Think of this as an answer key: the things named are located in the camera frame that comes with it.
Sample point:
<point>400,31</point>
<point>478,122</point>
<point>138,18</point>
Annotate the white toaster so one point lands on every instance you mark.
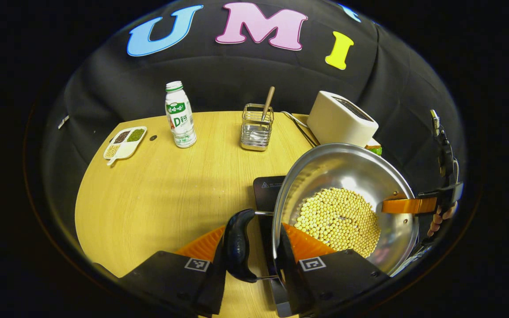
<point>338,121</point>

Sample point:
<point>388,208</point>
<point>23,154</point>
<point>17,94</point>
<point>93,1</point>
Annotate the white sectioned dish of beans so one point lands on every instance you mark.
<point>124,143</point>

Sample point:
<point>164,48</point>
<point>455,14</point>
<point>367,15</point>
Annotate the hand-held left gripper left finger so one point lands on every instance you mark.
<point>210,291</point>

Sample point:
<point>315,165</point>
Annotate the small white clip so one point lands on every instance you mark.
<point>63,122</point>

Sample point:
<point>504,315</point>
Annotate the black induction cooktop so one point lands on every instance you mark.
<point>267,194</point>

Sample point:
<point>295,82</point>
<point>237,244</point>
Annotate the white plastic drink bottle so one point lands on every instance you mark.
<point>180,119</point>

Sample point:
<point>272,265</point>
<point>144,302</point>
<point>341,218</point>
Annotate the toy sandwich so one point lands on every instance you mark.
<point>374,149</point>

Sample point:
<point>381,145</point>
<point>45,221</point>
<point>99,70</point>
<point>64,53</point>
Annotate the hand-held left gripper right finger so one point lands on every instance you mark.
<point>292,282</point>

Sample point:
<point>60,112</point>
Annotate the black backdrop cloth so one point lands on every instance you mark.
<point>219,75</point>

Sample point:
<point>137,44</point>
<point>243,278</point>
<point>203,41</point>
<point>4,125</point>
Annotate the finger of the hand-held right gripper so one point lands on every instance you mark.
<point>407,206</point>

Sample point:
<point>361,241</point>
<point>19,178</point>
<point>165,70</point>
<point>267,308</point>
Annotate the pile of soybeans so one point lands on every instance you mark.
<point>338,221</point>

